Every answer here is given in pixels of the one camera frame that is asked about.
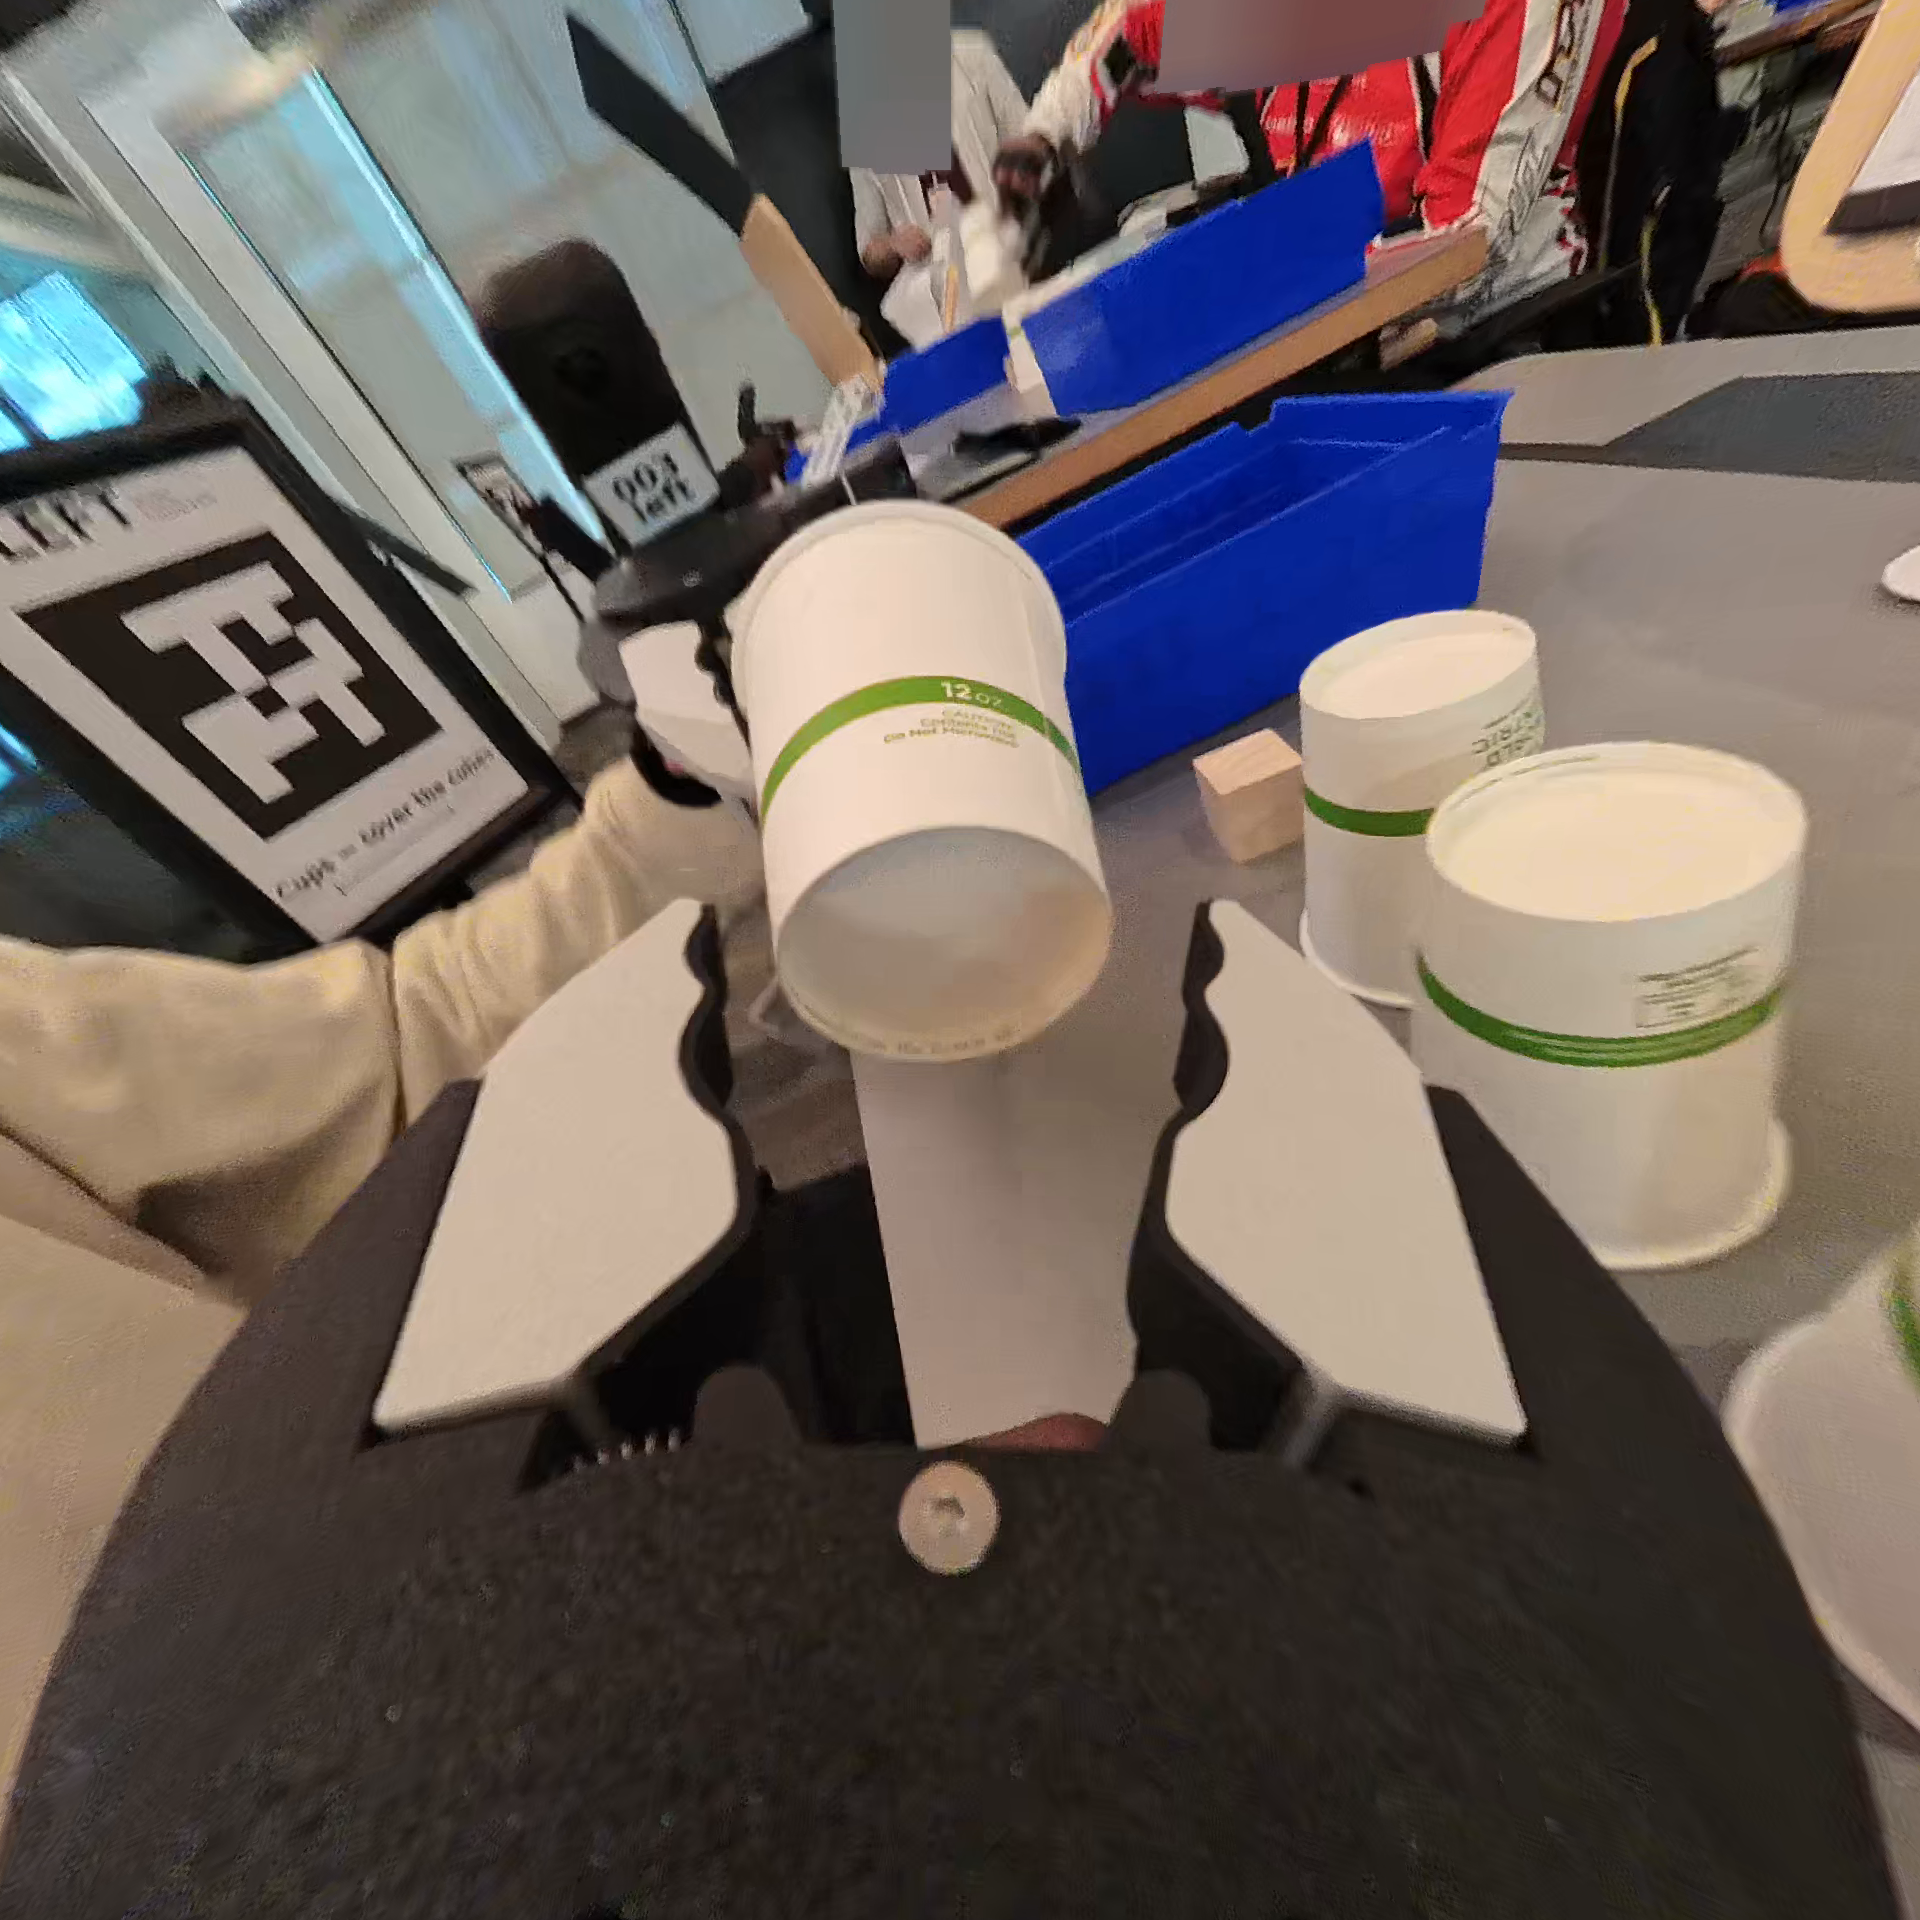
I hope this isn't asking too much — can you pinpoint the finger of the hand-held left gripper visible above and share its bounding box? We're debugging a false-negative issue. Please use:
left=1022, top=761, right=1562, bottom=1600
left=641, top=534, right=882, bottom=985
left=617, top=621, right=755, bottom=797

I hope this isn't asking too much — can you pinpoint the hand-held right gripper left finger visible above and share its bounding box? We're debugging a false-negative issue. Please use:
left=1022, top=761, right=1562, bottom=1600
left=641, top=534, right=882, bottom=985
left=370, top=901, right=762, bottom=1445

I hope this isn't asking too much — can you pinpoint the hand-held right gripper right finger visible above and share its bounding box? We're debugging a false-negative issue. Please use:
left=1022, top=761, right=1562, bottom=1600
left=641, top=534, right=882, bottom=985
left=1131, top=901, right=1533, bottom=1454

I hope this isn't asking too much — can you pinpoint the white paper cup green band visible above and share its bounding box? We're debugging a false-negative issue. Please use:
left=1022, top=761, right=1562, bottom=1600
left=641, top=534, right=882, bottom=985
left=1414, top=740, right=1810, bottom=1272
left=1296, top=607, right=1548, bottom=1011
left=726, top=499, right=1116, bottom=1065
left=1721, top=1227, right=1920, bottom=1729

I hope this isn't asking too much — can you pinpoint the wooden cube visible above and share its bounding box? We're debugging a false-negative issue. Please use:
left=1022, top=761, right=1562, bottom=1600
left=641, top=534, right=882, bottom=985
left=1190, top=728, right=1307, bottom=865

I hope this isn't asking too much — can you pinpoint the person's left forearm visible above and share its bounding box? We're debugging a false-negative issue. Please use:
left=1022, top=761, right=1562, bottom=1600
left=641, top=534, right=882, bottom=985
left=0, top=761, right=770, bottom=1296

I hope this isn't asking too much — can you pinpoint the small blue plastic bin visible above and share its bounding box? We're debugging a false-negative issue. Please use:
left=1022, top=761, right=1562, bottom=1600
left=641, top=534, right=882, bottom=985
left=875, top=316, right=1018, bottom=433

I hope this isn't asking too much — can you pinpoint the black framed marker sign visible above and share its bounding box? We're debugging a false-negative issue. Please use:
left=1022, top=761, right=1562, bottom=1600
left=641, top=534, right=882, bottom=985
left=0, top=395, right=586, bottom=951

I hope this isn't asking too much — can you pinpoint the person's cream sweater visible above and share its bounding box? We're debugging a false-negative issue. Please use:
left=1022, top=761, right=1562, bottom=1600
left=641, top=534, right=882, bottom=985
left=0, top=1141, right=253, bottom=1741

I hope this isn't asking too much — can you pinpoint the long blue plastic bin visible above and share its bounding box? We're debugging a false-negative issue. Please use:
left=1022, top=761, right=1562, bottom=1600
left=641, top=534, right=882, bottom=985
left=1001, top=141, right=1386, bottom=425

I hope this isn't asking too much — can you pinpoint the wooden desk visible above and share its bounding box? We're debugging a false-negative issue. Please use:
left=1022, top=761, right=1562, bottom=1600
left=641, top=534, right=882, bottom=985
left=954, top=224, right=1491, bottom=531

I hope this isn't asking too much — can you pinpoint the black table mat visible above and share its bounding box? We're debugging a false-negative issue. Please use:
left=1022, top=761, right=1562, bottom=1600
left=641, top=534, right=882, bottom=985
left=1594, top=366, right=1920, bottom=485

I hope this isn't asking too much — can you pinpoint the black office chair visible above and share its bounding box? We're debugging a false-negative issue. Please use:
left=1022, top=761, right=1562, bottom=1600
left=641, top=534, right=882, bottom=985
left=1572, top=0, right=1734, bottom=349

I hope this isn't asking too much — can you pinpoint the round wooden table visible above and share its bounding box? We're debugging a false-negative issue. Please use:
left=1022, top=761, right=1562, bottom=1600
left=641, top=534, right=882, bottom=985
left=1776, top=0, right=1920, bottom=319

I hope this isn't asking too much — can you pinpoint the framed printed sheet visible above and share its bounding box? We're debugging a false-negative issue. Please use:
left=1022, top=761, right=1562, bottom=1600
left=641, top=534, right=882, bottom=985
left=1822, top=136, right=1920, bottom=237

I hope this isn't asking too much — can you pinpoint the black blade with wooden handle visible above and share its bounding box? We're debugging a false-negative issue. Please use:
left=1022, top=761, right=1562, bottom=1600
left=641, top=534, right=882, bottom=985
left=564, top=14, right=889, bottom=395

